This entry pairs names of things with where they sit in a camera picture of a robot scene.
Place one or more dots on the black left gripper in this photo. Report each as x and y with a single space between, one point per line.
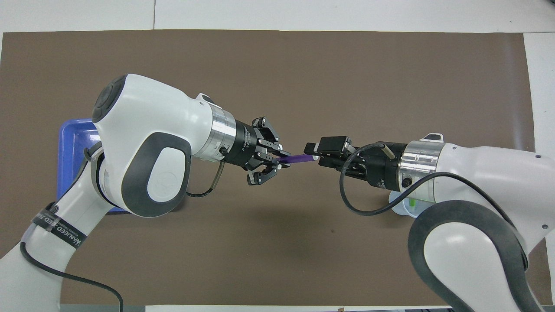
245 145

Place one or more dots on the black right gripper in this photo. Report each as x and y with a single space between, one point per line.
377 167

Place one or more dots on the purple pen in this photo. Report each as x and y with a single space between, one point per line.
299 159

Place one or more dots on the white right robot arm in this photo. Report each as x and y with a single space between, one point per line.
477 173

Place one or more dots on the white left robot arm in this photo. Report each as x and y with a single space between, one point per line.
143 130

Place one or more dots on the translucent plastic cup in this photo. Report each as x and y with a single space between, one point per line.
401 206

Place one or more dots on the brown table mat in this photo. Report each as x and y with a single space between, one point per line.
303 65

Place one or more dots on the blue plastic tray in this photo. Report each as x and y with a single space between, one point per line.
71 164

